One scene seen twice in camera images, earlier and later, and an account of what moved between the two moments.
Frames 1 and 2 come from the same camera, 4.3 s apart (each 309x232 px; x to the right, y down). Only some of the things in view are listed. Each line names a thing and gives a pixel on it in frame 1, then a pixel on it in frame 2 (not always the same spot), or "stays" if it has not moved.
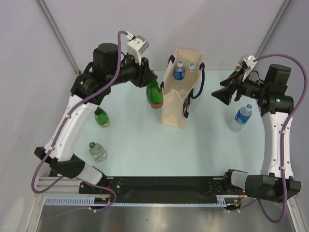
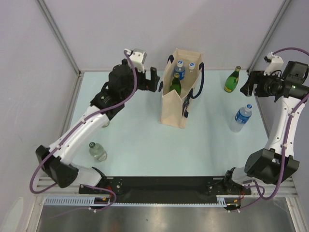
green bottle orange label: [154, 94] → [175, 84]
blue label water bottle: [179, 71] stays
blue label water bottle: [241, 117] stays
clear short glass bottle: [97, 151] stays
